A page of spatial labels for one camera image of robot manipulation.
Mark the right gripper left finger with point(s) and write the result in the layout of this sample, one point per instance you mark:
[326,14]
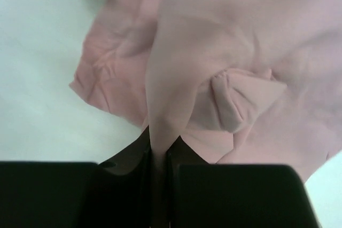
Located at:
[114,193]

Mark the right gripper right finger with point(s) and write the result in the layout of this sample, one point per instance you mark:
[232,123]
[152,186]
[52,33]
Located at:
[234,195]

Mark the pink trousers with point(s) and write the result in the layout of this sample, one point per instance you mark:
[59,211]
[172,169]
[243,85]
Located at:
[241,81]

